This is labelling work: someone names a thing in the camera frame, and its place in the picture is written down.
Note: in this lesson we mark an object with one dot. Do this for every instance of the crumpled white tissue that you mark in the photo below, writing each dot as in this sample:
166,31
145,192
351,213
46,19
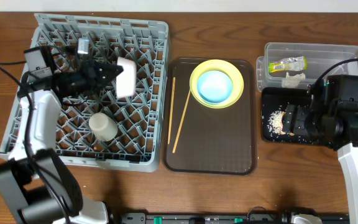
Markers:
292,81

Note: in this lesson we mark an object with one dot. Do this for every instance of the black waste tray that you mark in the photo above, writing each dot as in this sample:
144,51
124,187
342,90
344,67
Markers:
274,99

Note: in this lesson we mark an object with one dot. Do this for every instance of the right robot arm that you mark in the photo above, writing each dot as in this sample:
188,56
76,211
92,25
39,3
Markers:
332,120

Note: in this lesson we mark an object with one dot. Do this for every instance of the orange green snack wrapper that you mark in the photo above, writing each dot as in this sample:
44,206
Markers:
288,64

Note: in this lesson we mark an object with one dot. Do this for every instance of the grey plastic dish rack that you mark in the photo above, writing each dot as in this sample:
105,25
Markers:
136,146

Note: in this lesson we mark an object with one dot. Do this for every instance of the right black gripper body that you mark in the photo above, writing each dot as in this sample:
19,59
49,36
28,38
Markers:
289,119

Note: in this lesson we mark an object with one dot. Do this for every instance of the white pink cup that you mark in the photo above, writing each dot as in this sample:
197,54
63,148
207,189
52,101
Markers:
103,127

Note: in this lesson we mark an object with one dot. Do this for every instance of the spilled rice food waste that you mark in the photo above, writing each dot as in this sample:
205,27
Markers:
274,124

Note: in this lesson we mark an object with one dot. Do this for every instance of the light blue bowl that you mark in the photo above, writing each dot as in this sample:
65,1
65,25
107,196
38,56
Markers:
214,86

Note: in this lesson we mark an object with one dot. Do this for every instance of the white pink bowl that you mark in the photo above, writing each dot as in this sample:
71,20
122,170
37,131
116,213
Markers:
126,80

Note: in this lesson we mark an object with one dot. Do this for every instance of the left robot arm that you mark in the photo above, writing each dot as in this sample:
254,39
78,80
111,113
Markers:
35,184

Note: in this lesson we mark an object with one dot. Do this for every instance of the clear plastic bin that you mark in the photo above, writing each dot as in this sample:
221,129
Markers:
319,57

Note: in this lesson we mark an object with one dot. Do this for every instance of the wooden chopstick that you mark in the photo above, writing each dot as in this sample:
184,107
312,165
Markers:
171,109
181,122

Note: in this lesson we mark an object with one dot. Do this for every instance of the dark brown serving tray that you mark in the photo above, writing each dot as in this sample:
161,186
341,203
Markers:
216,141

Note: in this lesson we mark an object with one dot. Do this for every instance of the yellow plate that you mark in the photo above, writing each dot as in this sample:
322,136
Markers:
222,66

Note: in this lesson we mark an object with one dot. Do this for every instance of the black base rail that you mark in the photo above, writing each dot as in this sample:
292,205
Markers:
255,215

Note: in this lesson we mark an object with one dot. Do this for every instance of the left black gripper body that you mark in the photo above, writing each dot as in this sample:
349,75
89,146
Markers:
89,76

